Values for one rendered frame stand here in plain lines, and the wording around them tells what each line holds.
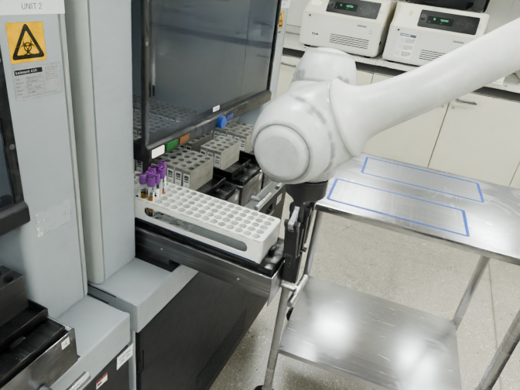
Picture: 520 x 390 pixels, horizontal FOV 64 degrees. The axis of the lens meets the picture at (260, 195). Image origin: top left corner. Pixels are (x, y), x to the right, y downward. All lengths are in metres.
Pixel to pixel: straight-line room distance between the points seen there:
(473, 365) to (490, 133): 1.56
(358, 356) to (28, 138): 1.15
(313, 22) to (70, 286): 2.60
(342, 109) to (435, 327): 1.26
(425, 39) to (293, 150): 2.54
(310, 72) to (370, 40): 2.36
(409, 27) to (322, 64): 2.35
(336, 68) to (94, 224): 0.48
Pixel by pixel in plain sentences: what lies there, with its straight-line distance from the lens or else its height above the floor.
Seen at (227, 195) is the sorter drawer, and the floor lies 0.82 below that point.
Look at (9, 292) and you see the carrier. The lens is 0.70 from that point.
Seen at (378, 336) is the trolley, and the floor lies 0.28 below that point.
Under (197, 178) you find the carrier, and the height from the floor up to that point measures 0.85.
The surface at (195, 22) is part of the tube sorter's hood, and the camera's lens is 0.89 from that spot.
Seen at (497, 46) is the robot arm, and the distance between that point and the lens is 0.60.
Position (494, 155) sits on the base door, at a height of 0.47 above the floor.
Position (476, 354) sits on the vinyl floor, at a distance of 2.11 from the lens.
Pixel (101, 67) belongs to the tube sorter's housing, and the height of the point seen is 1.15.
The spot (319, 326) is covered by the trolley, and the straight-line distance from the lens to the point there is 1.50.
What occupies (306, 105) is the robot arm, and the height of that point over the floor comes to 1.17.
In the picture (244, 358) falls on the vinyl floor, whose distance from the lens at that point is 1.73.
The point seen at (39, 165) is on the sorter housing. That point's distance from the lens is 0.67.
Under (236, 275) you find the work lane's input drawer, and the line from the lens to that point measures 0.83.
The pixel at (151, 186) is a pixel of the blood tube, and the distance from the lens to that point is 0.87.
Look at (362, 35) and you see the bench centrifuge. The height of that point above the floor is 1.03.
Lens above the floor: 1.30
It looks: 27 degrees down
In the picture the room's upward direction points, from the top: 8 degrees clockwise
